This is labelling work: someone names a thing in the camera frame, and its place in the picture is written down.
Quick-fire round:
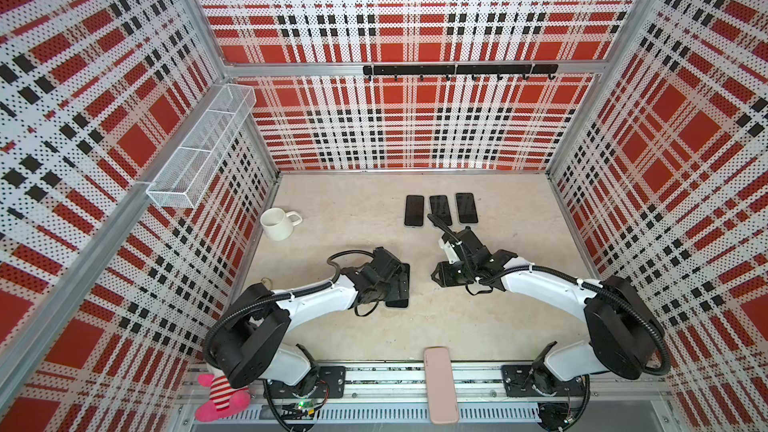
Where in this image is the black hook rail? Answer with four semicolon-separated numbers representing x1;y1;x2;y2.
362;63;559;78

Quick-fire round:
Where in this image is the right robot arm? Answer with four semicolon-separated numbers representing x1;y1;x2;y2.
431;241;672;396

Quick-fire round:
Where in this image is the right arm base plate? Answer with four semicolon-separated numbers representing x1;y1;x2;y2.
501;363;586;400

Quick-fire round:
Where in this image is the white ceramic mug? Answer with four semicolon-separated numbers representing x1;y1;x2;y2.
260;207;303;242

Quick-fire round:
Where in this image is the pink plush toy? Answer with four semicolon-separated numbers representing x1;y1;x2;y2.
195;373;251;423

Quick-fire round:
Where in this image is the white wire basket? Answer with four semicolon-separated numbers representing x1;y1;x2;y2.
147;84;255;209

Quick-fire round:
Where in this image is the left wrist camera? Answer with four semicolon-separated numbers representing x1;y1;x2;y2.
369;247;402;280

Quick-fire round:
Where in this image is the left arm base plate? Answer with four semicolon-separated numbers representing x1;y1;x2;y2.
267;366;347;400

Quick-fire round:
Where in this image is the pink phone case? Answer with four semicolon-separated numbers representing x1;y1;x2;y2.
424;347;460;425

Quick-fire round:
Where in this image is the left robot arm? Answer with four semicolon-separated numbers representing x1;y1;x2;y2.
203;249;410;397

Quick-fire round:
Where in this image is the small clear object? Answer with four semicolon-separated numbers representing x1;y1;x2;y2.
260;277;274;290

